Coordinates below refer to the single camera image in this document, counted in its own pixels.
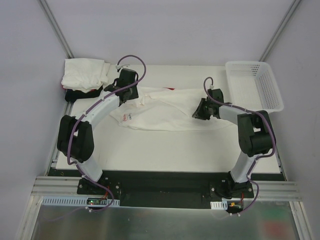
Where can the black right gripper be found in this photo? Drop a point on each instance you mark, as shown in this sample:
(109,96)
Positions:
(202,110)

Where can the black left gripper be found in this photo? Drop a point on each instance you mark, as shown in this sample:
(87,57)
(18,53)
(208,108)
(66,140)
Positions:
(130,92)

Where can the white t shirt red print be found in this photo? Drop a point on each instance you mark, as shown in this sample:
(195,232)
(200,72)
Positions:
(164,109)

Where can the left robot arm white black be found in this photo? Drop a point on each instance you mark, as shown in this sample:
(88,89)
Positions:
(76,133)

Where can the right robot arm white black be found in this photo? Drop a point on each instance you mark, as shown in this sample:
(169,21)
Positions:
(256,137)

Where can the folded white t shirt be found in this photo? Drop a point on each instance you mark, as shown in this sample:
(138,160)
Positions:
(84,74)

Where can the white plastic basket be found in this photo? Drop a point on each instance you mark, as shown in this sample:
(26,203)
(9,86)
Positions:
(252,85)

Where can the folded black t shirt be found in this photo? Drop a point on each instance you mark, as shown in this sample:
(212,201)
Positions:
(72,95)

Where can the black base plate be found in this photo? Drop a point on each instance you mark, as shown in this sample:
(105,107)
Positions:
(225,187)

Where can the white slotted cable duct right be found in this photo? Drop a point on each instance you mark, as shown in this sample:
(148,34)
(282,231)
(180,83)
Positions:
(226,205)

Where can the white slotted cable duct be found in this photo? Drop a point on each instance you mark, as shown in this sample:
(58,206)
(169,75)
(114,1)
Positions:
(68,201)
(226,205)

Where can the aluminium side rail right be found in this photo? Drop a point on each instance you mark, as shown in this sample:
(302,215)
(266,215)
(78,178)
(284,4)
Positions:
(280,164)

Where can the aluminium frame post left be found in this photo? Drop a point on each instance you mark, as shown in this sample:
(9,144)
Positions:
(56,28)

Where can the aluminium frame post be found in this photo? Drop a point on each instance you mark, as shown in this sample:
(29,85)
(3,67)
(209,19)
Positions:
(289,14)
(56,28)

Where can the aluminium front rail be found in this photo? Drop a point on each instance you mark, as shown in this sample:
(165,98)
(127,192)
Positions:
(71,186)

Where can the white slotted cable duct left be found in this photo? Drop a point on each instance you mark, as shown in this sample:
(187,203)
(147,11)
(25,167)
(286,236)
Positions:
(68,201)

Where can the aluminium frame post right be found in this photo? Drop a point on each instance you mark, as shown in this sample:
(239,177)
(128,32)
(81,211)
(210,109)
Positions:
(289,14)

